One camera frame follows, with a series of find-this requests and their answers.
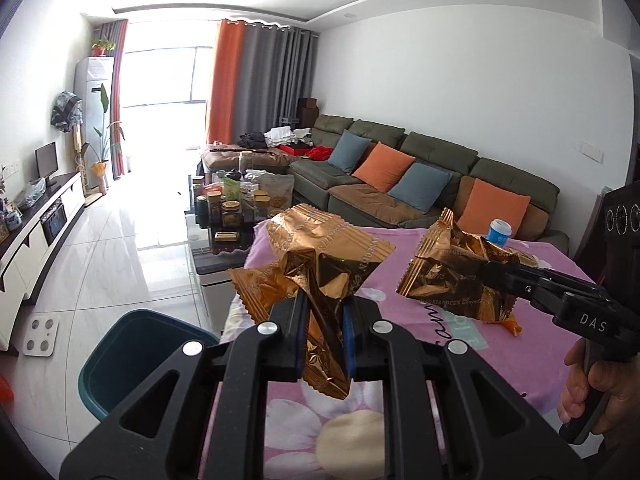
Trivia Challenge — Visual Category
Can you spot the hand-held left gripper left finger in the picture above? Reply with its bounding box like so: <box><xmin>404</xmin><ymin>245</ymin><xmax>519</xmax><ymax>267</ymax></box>
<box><xmin>59</xmin><ymin>294</ymin><xmax>308</xmax><ymax>480</ymax></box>

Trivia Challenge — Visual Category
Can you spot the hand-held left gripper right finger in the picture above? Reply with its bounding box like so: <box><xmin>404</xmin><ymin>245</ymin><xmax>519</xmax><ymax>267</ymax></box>
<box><xmin>342</xmin><ymin>300</ymin><xmax>587</xmax><ymax>480</ymax></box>

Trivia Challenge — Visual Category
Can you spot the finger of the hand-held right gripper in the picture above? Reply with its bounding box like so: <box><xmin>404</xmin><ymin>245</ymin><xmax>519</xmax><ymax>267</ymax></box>
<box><xmin>491</xmin><ymin>279</ymin><xmax>567</xmax><ymax>314</ymax></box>
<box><xmin>481</xmin><ymin>261</ymin><xmax>607</xmax><ymax>302</ymax></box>

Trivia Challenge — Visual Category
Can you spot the gold foil wrapper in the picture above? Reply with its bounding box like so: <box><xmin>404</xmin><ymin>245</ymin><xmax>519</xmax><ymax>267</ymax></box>
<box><xmin>395</xmin><ymin>207</ymin><xmax>542</xmax><ymax>324</ymax></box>
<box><xmin>227</xmin><ymin>203</ymin><xmax>397</xmax><ymax>402</ymax></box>

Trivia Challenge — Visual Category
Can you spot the teal trash bin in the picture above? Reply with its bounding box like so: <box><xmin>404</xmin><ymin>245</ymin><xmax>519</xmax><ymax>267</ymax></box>
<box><xmin>78</xmin><ymin>309</ymin><xmax>221</xmax><ymax>422</ymax></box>

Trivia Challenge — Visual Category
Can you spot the person's right hand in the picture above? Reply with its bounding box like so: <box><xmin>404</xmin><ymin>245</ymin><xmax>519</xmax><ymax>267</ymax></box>
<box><xmin>556</xmin><ymin>339</ymin><xmax>595</xmax><ymax>424</ymax></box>

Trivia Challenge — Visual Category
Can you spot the blue white lidded cup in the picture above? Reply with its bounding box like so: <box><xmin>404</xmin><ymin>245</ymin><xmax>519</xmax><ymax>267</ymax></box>
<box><xmin>487</xmin><ymin>218</ymin><xmax>512</xmax><ymax>249</ymax></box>

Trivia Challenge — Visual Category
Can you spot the orange throw pillow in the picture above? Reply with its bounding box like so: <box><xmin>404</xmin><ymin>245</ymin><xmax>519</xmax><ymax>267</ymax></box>
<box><xmin>351</xmin><ymin>141</ymin><xmax>417</xmax><ymax>195</ymax></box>
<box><xmin>456</xmin><ymin>178</ymin><xmax>532</xmax><ymax>239</ymax></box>

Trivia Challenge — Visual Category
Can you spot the pink floral blanket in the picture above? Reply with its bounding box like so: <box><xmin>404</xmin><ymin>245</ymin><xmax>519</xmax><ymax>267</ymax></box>
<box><xmin>220</xmin><ymin>220</ymin><xmax>601</xmax><ymax>480</ymax></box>

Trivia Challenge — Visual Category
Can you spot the dark dining chair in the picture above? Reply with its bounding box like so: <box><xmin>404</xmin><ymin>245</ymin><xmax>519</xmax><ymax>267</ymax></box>
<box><xmin>574</xmin><ymin>187</ymin><xmax>609</xmax><ymax>274</ymax></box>

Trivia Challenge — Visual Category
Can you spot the dark glass coffee table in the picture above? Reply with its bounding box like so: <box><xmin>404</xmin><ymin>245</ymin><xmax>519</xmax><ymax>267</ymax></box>
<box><xmin>187</xmin><ymin>175</ymin><xmax>262</xmax><ymax>289</ymax></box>

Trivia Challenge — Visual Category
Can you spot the blue throw pillow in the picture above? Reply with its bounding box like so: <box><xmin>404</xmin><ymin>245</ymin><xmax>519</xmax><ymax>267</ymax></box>
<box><xmin>327</xmin><ymin>130</ymin><xmax>374</xmax><ymax>174</ymax></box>
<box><xmin>387</xmin><ymin>161</ymin><xmax>454</xmax><ymax>215</ymax></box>

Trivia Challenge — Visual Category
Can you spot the green sectional sofa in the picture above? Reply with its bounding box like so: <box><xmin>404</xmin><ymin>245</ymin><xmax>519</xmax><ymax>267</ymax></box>
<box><xmin>200</xmin><ymin>114</ymin><xmax>571</xmax><ymax>257</ymax></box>

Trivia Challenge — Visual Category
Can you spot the group of glass jars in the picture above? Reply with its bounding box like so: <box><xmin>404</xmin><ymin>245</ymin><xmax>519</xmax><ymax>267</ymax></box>
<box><xmin>192</xmin><ymin>165</ymin><xmax>296</xmax><ymax>229</ymax></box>

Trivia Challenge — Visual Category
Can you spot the pile of white clothes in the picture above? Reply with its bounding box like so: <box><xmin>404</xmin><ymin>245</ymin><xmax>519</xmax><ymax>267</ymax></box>
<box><xmin>265</xmin><ymin>127</ymin><xmax>311</xmax><ymax>149</ymax></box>

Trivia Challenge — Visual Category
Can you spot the brown wooden cabinet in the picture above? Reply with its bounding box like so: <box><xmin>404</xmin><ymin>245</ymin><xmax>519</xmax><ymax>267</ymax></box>
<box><xmin>297</xmin><ymin>97</ymin><xmax>320</xmax><ymax>126</ymax></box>

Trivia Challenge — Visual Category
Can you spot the white bathroom scale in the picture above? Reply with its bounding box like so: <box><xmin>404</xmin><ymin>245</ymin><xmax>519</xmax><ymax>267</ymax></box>
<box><xmin>19</xmin><ymin>316</ymin><xmax>60</xmax><ymax>359</ymax></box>

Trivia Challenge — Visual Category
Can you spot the tall plant yellow pot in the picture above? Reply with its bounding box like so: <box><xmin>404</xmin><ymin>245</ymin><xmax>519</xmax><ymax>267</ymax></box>
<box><xmin>82</xmin><ymin>82</ymin><xmax>126</xmax><ymax>196</ymax></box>

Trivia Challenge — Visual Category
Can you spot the white black tv cabinet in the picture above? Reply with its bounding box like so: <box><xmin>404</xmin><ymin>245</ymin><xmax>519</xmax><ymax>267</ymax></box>
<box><xmin>0</xmin><ymin>171</ymin><xmax>87</xmax><ymax>307</ymax></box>

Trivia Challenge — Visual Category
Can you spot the large window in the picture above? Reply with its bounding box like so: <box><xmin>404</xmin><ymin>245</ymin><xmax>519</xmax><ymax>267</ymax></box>
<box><xmin>120</xmin><ymin>45</ymin><xmax>213</xmax><ymax>109</ymax></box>

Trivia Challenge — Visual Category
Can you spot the clear plastic bag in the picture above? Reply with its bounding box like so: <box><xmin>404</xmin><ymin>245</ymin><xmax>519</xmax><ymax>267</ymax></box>
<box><xmin>15</xmin><ymin>177</ymin><xmax>49</xmax><ymax>209</ymax></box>

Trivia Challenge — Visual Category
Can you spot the black monitor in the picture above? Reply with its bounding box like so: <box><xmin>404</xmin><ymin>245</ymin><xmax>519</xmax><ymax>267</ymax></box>
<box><xmin>35</xmin><ymin>142</ymin><xmax>59</xmax><ymax>181</ymax></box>

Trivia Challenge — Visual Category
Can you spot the narrow grey orange curtain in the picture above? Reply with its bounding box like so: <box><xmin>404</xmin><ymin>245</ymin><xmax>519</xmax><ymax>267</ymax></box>
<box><xmin>95</xmin><ymin>19</ymin><xmax>129</xmax><ymax>182</ymax></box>

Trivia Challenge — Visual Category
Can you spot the dark printed hanging cloth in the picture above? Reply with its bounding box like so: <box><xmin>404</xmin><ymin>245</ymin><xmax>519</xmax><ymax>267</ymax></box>
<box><xmin>49</xmin><ymin>90</ymin><xmax>84</xmax><ymax>134</ymax></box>

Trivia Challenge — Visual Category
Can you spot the white standing air conditioner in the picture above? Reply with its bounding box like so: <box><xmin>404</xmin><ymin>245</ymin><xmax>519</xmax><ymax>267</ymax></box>
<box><xmin>74</xmin><ymin>56</ymin><xmax>115</xmax><ymax>182</ymax></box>

